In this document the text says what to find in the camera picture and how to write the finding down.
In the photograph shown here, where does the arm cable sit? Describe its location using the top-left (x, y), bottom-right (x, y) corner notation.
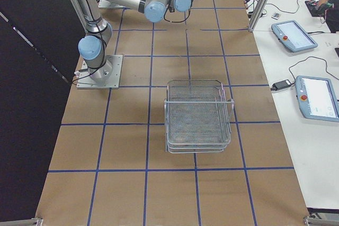
top-left (163, 8), bottom-right (192, 24)

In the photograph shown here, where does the black power brick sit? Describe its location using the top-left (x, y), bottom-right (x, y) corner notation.
top-left (271, 79), bottom-right (292, 91)

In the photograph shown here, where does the top wire mesh tray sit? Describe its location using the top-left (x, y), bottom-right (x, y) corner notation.
top-left (164, 79), bottom-right (234, 144)

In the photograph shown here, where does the middle wire mesh tray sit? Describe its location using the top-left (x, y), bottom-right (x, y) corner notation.
top-left (166, 143), bottom-right (228, 148)

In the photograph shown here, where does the wire mesh tray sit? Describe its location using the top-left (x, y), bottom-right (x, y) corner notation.
top-left (164, 79), bottom-right (234, 144)
top-left (165, 146), bottom-right (225, 153)
top-left (166, 143), bottom-right (228, 148)

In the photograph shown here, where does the frame rail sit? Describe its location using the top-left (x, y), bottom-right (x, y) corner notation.
top-left (0, 218), bottom-right (43, 226)
top-left (304, 216), bottom-right (339, 226)

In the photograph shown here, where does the near left frame rail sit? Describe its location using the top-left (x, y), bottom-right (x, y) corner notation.
top-left (0, 218), bottom-right (43, 226)

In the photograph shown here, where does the far teach pendant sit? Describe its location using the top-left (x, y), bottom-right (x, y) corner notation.
top-left (271, 20), bottom-right (318, 52)

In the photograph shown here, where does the black side panel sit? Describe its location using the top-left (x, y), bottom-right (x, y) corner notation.
top-left (1, 0), bottom-right (84, 221)

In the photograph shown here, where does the aluminium frame post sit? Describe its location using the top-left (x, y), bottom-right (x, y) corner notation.
top-left (247, 0), bottom-right (282, 33)

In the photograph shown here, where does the bottom wire mesh tray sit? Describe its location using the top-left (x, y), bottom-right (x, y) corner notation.
top-left (165, 146), bottom-right (225, 153)

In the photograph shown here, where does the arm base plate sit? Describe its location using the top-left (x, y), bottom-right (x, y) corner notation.
top-left (99, 0), bottom-right (124, 9)
top-left (76, 55), bottom-right (123, 89)

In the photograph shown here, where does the near right frame rail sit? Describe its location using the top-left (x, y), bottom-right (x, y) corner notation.
top-left (304, 216), bottom-right (339, 226)

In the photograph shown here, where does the person forearm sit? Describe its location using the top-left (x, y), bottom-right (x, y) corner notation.
top-left (318, 0), bottom-right (338, 33)

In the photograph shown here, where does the teach pendant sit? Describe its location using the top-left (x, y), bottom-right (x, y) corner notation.
top-left (295, 76), bottom-right (338, 122)
top-left (271, 20), bottom-right (318, 52)

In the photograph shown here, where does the near teach pendant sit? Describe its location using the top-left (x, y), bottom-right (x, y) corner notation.
top-left (295, 76), bottom-right (338, 122)

